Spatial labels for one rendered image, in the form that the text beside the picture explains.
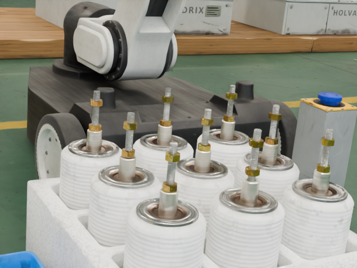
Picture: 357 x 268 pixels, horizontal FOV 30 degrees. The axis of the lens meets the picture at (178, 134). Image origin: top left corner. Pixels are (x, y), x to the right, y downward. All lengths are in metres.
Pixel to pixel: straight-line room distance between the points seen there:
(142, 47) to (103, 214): 0.73
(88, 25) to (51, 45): 1.19
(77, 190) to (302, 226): 0.32
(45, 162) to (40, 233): 0.42
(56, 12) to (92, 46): 1.59
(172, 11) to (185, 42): 1.57
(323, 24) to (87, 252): 2.98
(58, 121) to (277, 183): 0.51
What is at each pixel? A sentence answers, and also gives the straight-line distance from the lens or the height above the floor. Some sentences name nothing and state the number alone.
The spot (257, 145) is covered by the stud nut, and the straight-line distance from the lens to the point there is 0.83.
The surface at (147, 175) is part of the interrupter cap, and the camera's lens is 0.90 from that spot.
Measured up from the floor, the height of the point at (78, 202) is 0.18.
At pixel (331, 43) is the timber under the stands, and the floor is 0.04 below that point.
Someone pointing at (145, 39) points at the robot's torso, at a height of 0.32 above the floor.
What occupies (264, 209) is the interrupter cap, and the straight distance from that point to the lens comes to 0.84.
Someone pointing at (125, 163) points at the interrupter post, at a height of 0.28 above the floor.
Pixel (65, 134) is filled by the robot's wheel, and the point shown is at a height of 0.18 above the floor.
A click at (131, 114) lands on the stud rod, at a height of 0.34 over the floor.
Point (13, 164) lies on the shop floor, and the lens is 1.64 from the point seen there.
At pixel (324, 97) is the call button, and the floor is 0.33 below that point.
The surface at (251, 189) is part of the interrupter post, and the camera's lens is 0.85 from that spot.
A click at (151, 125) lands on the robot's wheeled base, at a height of 0.19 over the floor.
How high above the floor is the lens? 0.58
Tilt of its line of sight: 17 degrees down
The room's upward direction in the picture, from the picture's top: 5 degrees clockwise
